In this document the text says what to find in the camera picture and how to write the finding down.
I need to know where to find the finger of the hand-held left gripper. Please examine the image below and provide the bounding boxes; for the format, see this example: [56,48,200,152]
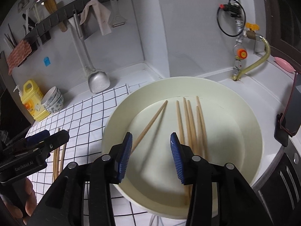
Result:
[24,130,51,146]
[28,129,70,158]

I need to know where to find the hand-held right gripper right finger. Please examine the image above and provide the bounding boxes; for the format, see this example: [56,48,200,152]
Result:
[170,132,274,226]

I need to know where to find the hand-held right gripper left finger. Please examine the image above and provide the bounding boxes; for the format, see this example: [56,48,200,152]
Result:
[26,132,133,226]

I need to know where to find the cream round basin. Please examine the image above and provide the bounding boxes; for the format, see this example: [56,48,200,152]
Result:
[101,76,263,218]

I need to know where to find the person's left hand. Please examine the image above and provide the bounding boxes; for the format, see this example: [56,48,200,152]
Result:
[5,176,38,219]

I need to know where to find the white patterned bowl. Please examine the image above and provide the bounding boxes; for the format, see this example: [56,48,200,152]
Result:
[41,86,62,105]
[46,99,64,114]
[43,92,64,110]

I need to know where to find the white black-checked cloth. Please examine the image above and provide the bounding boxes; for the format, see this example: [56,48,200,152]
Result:
[22,83,189,226]

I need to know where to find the yellow detergent pump bottle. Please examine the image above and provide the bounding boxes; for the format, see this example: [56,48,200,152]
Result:
[14,79,51,122]

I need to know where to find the dark kitchen unit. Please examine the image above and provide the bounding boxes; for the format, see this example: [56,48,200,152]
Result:
[0,50,32,142]

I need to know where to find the steel wok spatula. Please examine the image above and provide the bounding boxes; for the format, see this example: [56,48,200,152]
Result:
[72,9,111,94]

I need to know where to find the orange striped dishcloth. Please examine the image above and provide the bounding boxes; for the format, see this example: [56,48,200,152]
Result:
[6,39,32,76]

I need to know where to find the dark chopsticks bundle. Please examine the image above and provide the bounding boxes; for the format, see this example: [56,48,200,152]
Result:
[3,24,18,50]

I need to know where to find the black kitchen appliance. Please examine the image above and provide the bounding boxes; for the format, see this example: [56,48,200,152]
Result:
[253,134,301,226]

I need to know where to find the black phone holder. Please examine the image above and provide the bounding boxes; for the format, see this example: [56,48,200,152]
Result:
[274,114,290,147]

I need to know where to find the steel cleaver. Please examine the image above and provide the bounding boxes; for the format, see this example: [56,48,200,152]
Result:
[79,16,96,39]

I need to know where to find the white plastic utensil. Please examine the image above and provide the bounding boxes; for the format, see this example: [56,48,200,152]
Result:
[22,3,41,34]

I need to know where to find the smartphone in red case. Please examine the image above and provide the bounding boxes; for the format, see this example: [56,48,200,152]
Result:
[279,72,301,137]

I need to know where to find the orange knob valve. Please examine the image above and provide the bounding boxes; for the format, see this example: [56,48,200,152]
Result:
[233,45,248,60]

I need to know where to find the beige hanging cloth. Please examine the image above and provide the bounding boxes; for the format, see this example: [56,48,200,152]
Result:
[79,0,112,36]

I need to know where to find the wooden spatula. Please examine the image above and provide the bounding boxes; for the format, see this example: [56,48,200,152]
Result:
[43,0,67,32]

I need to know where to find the grey peeler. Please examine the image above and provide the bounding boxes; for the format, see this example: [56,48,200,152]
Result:
[108,0,127,28]

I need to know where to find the pink soap dish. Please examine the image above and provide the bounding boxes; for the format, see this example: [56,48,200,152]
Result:
[274,56,297,73]

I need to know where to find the metal gas pipe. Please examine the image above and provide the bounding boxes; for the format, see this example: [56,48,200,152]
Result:
[229,0,247,80]

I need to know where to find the black red gas sensor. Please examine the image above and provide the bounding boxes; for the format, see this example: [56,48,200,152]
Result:
[219,1,242,18]

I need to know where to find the black wall rack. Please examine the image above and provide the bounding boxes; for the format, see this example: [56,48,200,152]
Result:
[14,0,120,64]

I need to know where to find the wall socket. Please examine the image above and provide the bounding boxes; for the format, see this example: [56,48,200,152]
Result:
[17,0,31,11]

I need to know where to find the yellow gas hose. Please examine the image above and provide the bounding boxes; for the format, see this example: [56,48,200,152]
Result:
[232,36,271,82]

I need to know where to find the black cable loop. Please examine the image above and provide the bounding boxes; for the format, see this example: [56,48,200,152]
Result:
[216,0,247,38]

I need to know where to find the brass valve yellow handle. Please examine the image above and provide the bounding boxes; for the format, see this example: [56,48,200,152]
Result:
[243,22,262,40]

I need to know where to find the dark window frame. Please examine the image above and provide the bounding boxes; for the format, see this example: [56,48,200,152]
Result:
[260,0,301,71]

